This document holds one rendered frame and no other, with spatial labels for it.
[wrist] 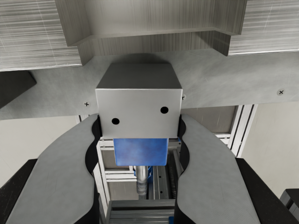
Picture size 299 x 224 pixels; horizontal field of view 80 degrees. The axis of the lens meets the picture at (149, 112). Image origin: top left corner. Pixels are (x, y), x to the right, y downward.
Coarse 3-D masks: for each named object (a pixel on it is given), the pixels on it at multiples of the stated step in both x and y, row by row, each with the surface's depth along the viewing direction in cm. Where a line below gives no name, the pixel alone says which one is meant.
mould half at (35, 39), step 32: (0, 0) 5; (32, 0) 5; (256, 0) 5; (288, 0) 5; (0, 32) 5; (32, 32) 5; (256, 32) 5; (288, 32) 5; (0, 64) 6; (32, 64) 6; (64, 64) 6
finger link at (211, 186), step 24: (192, 120) 11; (192, 144) 9; (216, 144) 9; (192, 168) 8; (216, 168) 8; (192, 192) 7; (216, 192) 7; (240, 192) 7; (192, 216) 6; (216, 216) 6; (240, 216) 6
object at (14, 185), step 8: (32, 160) 8; (24, 168) 7; (32, 168) 7; (16, 176) 7; (24, 176) 7; (8, 184) 7; (16, 184) 7; (24, 184) 7; (0, 192) 6; (8, 192) 6; (16, 192) 6; (0, 200) 6; (8, 200) 6; (16, 200) 6; (0, 208) 6; (8, 208) 6; (0, 216) 6; (8, 216) 6
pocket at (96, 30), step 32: (64, 0) 6; (96, 0) 7; (128, 0) 7; (160, 0) 7; (192, 0) 7; (224, 0) 6; (64, 32) 5; (96, 32) 8; (128, 32) 8; (160, 32) 7; (192, 32) 7; (224, 32) 6
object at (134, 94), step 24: (120, 72) 13; (144, 72) 13; (168, 72) 13; (96, 96) 10; (120, 96) 10; (144, 96) 10; (168, 96) 10; (120, 120) 11; (144, 120) 11; (168, 120) 11; (120, 144) 14; (144, 144) 14; (144, 168) 16; (144, 192) 18
